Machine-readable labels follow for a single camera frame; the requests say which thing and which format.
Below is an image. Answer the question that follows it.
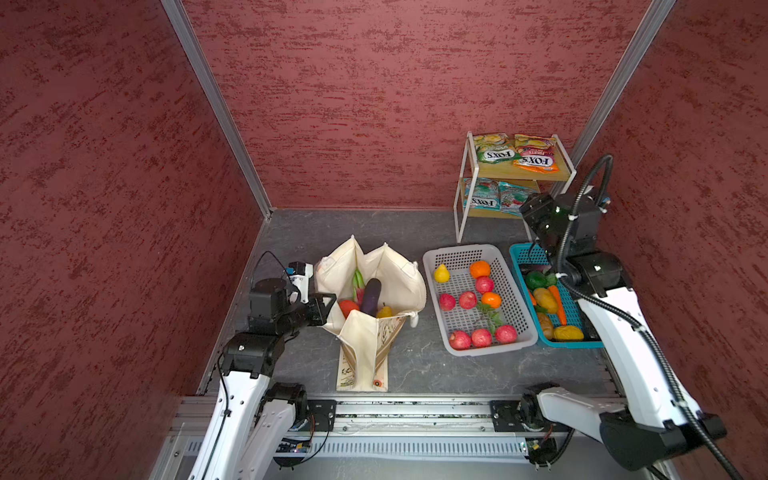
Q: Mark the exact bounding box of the orange Fox's candy bag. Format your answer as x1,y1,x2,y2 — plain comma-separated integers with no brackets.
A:
513,134,559,174

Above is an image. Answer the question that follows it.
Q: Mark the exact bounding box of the red apple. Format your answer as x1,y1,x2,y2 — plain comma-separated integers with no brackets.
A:
458,291,478,310
471,329,493,348
494,325,518,345
438,293,457,312
475,276,495,295
449,330,472,351

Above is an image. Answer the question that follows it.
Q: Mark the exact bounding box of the orange fruit back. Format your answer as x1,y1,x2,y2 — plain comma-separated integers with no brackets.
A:
469,260,491,279

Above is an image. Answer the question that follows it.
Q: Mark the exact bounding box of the red-green Fox's candy bag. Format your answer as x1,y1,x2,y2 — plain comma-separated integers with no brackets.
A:
498,181,537,217

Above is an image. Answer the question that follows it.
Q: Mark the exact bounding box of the red tomato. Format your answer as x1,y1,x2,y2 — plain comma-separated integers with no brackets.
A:
339,300,360,318

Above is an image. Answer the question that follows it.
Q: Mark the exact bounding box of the red apple front right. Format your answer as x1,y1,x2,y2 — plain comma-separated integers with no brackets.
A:
494,325,518,345

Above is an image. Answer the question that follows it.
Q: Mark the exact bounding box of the small orange tangerine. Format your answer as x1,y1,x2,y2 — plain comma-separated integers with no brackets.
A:
481,292,502,309

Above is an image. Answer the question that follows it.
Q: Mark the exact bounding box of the teal plastic basket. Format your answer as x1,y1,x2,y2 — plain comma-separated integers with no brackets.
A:
509,243,603,349

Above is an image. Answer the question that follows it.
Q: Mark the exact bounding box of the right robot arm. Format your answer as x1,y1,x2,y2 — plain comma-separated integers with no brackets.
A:
517,193,731,471

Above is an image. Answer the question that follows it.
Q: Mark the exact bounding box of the yellow bell pepper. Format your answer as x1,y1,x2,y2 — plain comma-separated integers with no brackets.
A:
533,288,557,314

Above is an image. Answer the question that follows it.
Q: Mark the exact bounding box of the purple eggplant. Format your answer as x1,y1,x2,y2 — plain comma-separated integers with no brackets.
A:
360,278,382,316

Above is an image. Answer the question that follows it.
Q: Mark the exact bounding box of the red apple back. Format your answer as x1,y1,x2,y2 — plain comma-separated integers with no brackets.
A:
475,276,495,295

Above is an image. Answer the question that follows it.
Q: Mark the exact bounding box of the red apple front middle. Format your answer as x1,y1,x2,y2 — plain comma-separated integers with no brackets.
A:
471,329,493,348

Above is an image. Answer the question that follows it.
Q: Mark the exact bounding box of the white wooden two-tier shelf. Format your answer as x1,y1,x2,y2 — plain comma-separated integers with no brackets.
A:
453,132,577,243

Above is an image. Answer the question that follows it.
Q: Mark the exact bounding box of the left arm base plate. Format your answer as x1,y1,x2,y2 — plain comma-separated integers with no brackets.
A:
289,399,338,435

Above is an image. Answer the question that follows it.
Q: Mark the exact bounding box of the green Fox's candy bag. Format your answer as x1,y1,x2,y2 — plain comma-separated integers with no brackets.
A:
473,133,521,164

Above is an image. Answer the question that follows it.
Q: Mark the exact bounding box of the red apple front left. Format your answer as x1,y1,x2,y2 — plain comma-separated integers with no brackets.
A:
449,330,472,351

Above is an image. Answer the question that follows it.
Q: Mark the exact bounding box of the black corrugated cable conduit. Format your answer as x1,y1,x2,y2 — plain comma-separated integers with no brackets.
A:
554,154,745,480

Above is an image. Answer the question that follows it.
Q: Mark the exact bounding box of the white plastic basket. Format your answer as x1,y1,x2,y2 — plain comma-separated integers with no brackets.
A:
423,244,537,356

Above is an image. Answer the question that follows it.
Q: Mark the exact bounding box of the yellow pear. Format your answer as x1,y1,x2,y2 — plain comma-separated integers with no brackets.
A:
433,264,451,284

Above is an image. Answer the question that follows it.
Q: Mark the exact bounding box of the aluminium mounting rail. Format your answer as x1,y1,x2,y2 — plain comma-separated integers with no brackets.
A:
170,393,658,439

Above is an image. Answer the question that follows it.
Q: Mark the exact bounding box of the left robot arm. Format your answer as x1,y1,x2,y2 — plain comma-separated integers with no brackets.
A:
189,269,337,479

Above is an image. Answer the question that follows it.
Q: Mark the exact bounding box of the orange carrot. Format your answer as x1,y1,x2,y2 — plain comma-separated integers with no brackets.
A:
548,285,567,326

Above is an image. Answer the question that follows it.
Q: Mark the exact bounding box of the red apple middle left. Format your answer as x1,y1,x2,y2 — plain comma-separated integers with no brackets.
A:
438,293,457,312

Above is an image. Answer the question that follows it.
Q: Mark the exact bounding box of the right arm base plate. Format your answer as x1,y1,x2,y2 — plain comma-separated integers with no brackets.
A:
489,400,569,435

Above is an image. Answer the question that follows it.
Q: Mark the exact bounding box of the green leafy sprig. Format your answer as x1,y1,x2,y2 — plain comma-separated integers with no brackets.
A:
476,303,504,335

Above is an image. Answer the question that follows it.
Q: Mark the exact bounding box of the pink dragon fruit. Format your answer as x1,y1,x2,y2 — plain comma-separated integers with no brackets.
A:
352,269,366,305

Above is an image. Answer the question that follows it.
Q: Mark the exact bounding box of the cream canvas tote bag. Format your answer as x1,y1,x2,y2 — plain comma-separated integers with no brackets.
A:
314,237,426,392

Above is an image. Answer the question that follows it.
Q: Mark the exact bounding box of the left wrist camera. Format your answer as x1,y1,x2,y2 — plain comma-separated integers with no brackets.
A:
287,261,314,303

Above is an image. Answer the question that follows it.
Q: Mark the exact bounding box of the green bell pepper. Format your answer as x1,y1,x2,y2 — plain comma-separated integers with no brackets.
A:
525,271,550,291

